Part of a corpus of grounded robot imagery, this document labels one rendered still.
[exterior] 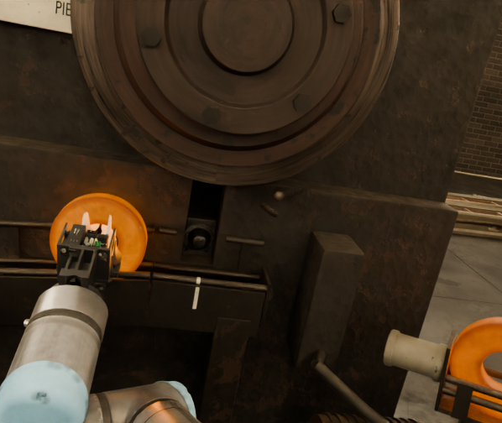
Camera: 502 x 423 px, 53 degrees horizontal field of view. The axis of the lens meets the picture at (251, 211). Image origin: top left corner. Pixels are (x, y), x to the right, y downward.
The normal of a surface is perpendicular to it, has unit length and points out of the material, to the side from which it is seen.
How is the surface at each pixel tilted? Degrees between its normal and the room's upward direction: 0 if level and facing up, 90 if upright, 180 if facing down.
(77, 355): 39
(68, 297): 16
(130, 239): 89
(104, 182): 90
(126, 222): 89
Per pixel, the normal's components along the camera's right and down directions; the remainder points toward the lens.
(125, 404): 0.28, -0.84
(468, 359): -0.49, 0.18
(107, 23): 0.11, 0.32
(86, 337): 0.79, -0.53
